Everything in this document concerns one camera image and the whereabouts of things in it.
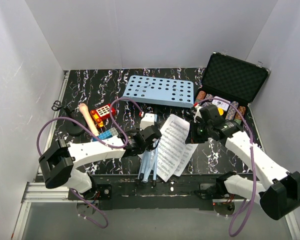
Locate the blue music stand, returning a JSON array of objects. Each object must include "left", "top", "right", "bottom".
[{"left": 121, "top": 74, "right": 195, "bottom": 187}]

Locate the blue white chip row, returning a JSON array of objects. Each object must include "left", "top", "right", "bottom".
[{"left": 225, "top": 101, "right": 239, "bottom": 120}]

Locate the white card deck box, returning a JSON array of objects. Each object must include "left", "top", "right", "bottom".
[{"left": 212, "top": 96, "right": 231, "bottom": 112}]

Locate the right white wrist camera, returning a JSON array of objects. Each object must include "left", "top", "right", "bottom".
[{"left": 191, "top": 104, "right": 202, "bottom": 123}]

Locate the left aluminium rail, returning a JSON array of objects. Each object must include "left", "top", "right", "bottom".
[{"left": 21, "top": 70, "right": 70, "bottom": 203}]

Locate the yellow dealer button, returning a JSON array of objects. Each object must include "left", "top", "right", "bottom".
[{"left": 217, "top": 108, "right": 224, "bottom": 116}]

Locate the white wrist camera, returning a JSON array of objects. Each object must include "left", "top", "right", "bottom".
[
  {"left": 191, "top": 104, "right": 202, "bottom": 123},
  {"left": 139, "top": 112, "right": 157, "bottom": 131}
]

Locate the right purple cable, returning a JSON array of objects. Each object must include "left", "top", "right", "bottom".
[{"left": 197, "top": 97, "right": 257, "bottom": 238}]

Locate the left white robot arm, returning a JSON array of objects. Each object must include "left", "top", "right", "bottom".
[{"left": 39, "top": 125, "right": 162, "bottom": 200}]

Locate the purple cable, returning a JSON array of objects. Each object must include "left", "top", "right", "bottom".
[
  {"left": 197, "top": 97, "right": 257, "bottom": 238},
  {"left": 37, "top": 97, "right": 145, "bottom": 229}
]

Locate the blue grey brick toy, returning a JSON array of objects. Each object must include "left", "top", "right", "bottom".
[{"left": 97, "top": 127, "right": 119, "bottom": 141}]

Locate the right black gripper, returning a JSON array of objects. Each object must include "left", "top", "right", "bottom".
[{"left": 185, "top": 119, "right": 212, "bottom": 144}]

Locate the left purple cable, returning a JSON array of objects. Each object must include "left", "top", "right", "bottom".
[{"left": 37, "top": 97, "right": 145, "bottom": 229}]

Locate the pink toy microphone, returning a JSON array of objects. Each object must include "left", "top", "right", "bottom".
[{"left": 78, "top": 103, "right": 99, "bottom": 136}]

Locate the black poker chip case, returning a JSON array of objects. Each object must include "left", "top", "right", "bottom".
[{"left": 193, "top": 51, "right": 271, "bottom": 126}]

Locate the brown chip row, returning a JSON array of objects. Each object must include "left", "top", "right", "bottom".
[{"left": 234, "top": 106, "right": 247, "bottom": 121}]

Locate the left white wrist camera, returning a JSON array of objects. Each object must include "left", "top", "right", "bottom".
[{"left": 139, "top": 112, "right": 157, "bottom": 131}]

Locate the sheet music page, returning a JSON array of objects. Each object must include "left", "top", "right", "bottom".
[
  {"left": 173, "top": 144, "right": 198, "bottom": 177},
  {"left": 156, "top": 114, "right": 190, "bottom": 182}
]

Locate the red white chip row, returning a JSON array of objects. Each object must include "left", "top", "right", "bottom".
[{"left": 195, "top": 90, "right": 206, "bottom": 101}]

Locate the black microphone stand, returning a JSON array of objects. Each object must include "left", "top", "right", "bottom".
[{"left": 51, "top": 100, "right": 87, "bottom": 137}]

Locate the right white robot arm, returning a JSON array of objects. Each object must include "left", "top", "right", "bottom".
[{"left": 185, "top": 103, "right": 300, "bottom": 220}]

